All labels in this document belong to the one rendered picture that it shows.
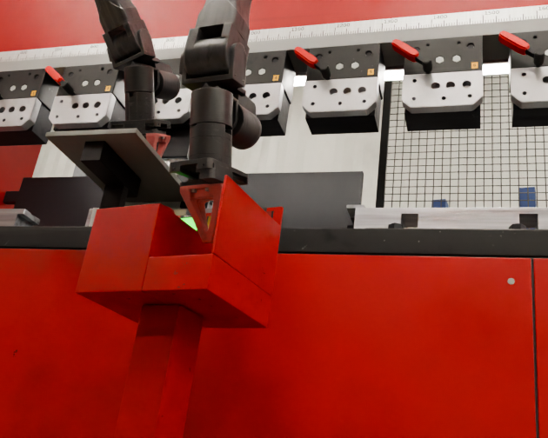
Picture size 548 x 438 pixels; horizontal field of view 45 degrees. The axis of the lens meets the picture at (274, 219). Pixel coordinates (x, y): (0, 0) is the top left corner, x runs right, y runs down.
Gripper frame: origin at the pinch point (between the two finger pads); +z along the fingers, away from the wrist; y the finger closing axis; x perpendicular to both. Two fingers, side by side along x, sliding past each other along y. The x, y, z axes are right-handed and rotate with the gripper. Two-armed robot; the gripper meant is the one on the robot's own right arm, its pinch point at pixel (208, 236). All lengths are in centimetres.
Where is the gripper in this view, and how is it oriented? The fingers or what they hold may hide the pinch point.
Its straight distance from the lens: 87.8
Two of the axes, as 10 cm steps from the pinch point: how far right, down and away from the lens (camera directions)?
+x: -9.0, 0.7, 4.4
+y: 4.4, 1.6, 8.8
